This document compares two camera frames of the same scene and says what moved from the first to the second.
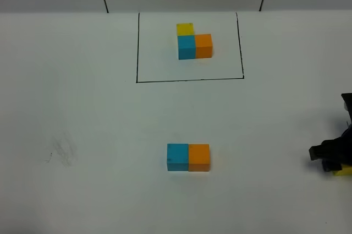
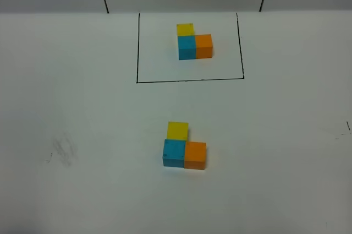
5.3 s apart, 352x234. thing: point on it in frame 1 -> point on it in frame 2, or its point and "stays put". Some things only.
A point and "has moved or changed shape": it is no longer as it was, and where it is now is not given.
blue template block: x=186 y=47 stays put
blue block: x=177 y=157 has moved or changed shape
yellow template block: x=185 y=29 stays put
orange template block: x=203 y=45 stays put
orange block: x=199 y=157 has moved or changed shape
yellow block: x=346 y=170 -> x=177 y=131
